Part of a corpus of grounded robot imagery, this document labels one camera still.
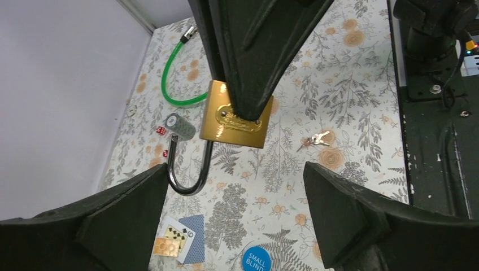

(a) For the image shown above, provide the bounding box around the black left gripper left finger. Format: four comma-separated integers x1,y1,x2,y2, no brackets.
1,164,169,270

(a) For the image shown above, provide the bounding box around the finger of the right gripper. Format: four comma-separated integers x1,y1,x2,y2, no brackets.
189,0,332,121

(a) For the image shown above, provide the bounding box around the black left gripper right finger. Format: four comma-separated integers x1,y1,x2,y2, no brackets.
303,162,478,270

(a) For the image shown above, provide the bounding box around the green cable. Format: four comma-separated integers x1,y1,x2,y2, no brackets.
160,25,209,108

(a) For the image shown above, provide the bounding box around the brass padlock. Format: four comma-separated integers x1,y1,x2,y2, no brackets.
167,80,273,196

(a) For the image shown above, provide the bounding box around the gold patterned card deck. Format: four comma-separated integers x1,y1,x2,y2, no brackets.
153,237,181,257

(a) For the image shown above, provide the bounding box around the nine of spades card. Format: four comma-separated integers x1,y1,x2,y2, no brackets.
159,216,196,264

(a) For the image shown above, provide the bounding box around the blue-backed playing card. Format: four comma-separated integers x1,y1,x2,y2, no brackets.
179,215,205,264

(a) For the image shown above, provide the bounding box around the blue small blind chip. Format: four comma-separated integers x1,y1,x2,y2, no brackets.
242,246,272,271

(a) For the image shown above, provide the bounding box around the grey patterned cylinder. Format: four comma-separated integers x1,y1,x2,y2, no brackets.
164,113,196,141

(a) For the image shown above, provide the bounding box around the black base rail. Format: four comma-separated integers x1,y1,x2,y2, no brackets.
388,1,478,220

